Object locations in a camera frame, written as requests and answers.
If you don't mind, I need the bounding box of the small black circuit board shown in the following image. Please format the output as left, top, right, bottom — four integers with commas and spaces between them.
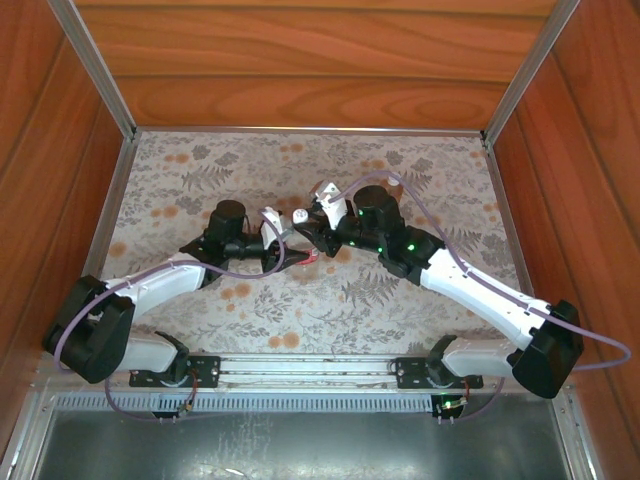
430, 393, 471, 426
149, 405, 199, 426

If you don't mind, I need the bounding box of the small red-tipped clear object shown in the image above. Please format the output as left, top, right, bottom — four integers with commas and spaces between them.
292, 209, 321, 266

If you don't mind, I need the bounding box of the aluminium frame bar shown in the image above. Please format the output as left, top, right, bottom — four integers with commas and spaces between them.
47, 0, 139, 142
479, 0, 584, 144
549, 394, 606, 480
0, 389, 56, 480
480, 135, 551, 321
74, 135, 139, 301
133, 124, 485, 139

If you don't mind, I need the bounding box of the grey metal sheet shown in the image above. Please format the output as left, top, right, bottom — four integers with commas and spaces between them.
34, 409, 571, 480

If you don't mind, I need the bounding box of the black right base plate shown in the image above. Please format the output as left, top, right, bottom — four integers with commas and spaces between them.
393, 355, 485, 391

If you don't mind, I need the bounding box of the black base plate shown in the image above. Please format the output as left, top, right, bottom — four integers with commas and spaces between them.
128, 353, 222, 390
393, 355, 485, 391

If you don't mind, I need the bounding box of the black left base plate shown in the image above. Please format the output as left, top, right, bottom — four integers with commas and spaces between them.
128, 353, 222, 390

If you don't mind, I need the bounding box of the aluminium mounting rail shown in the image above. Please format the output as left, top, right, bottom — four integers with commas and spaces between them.
29, 349, 571, 396

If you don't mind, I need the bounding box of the grey slotted cable duct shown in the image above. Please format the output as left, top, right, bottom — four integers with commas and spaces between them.
52, 392, 556, 414

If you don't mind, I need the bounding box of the floral patterned tablecloth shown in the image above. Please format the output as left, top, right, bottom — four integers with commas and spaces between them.
79, 130, 531, 357

